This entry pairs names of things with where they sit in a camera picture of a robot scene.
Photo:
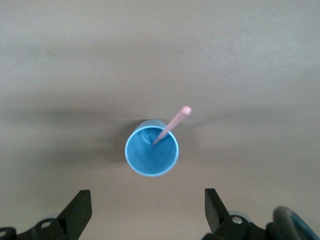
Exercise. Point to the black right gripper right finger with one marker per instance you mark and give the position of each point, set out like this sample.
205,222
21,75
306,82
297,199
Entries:
222,225

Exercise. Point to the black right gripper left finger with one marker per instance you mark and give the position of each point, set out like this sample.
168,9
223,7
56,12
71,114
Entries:
72,220

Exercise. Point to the blue plastic cup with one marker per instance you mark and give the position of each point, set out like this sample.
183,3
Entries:
150,160

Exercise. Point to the pink chopstick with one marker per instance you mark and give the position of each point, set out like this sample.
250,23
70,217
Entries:
175,122

